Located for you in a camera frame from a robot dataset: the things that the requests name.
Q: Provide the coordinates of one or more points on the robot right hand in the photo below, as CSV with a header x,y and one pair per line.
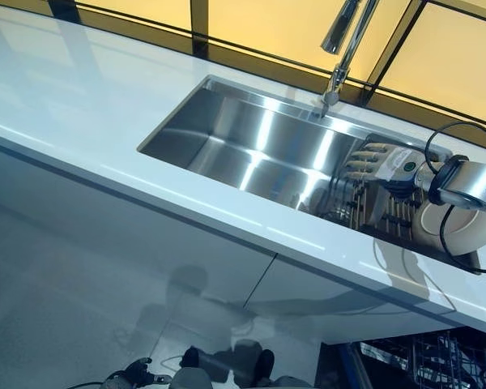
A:
x,y
389,166

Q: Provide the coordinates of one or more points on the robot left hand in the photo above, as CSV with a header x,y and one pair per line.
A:
x,y
143,373

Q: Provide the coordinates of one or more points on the black robot left foot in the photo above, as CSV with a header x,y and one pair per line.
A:
x,y
191,357

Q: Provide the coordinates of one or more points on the black robot foot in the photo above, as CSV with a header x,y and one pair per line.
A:
x,y
191,357
265,362

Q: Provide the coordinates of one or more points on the black dish drying rack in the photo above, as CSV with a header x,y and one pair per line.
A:
x,y
401,219

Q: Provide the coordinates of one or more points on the black robot right foot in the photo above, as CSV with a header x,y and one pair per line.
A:
x,y
265,362

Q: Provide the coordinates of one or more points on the chrome pull-down kitchen faucet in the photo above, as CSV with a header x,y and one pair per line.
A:
x,y
342,52

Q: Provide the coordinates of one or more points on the grey robot right leg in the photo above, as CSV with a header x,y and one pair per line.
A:
x,y
287,383

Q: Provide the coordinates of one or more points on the white cabinet door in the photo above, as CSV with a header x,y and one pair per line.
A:
x,y
125,219
328,300

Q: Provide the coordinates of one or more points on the stainless steel sink basin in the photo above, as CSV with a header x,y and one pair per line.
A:
x,y
235,133

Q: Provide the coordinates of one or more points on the dark window frame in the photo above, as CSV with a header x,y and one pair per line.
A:
x,y
198,24

